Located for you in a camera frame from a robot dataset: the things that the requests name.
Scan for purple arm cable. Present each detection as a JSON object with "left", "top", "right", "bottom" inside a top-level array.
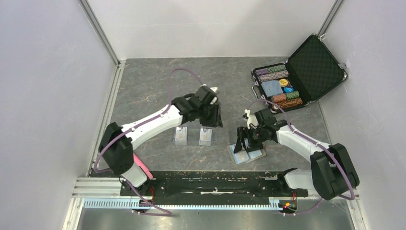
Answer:
[
  {"left": 247, "top": 99, "right": 356, "bottom": 217},
  {"left": 92, "top": 68, "right": 205, "bottom": 217}
]

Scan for poker chips in case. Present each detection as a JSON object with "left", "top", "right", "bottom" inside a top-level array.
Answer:
[{"left": 252, "top": 63, "right": 305, "bottom": 113}]

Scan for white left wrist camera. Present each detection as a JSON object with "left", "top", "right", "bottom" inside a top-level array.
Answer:
[{"left": 210, "top": 87, "right": 219, "bottom": 104}]

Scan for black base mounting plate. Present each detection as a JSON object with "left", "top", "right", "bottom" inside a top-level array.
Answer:
[{"left": 137, "top": 171, "right": 308, "bottom": 205}]

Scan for black poker chip case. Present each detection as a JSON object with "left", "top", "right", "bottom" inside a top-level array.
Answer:
[{"left": 252, "top": 34, "right": 348, "bottom": 109}]

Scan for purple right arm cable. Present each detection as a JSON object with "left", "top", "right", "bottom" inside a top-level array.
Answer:
[{"left": 247, "top": 99, "right": 356, "bottom": 217}]

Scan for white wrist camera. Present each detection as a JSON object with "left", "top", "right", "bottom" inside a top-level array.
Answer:
[
  {"left": 210, "top": 87, "right": 219, "bottom": 104},
  {"left": 242, "top": 109, "right": 258, "bottom": 129}
]

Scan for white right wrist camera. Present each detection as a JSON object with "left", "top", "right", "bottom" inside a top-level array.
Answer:
[{"left": 242, "top": 109, "right": 258, "bottom": 129}]

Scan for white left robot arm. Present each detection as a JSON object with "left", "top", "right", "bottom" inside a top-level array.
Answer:
[{"left": 94, "top": 84, "right": 223, "bottom": 195}]

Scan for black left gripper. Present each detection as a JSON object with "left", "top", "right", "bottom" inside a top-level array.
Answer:
[{"left": 197, "top": 101, "right": 223, "bottom": 128}]

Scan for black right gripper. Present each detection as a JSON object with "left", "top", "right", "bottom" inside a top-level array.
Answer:
[{"left": 234, "top": 126, "right": 267, "bottom": 153}]

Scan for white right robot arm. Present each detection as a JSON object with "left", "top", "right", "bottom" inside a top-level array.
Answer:
[{"left": 233, "top": 109, "right": 360, "bottom": 200}]

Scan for clear acrylic card box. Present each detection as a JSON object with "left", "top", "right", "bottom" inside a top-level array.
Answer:
[
  {"left": 199, "top": 127, "right": 214, "bottom": 146},
  {"left": 174, "top": 126, "right": 188, "bottom": 146}
]

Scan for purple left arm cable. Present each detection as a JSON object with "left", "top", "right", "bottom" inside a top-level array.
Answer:
[{"left": 92, "top": 68, "right": 205, "bottom": 217}]

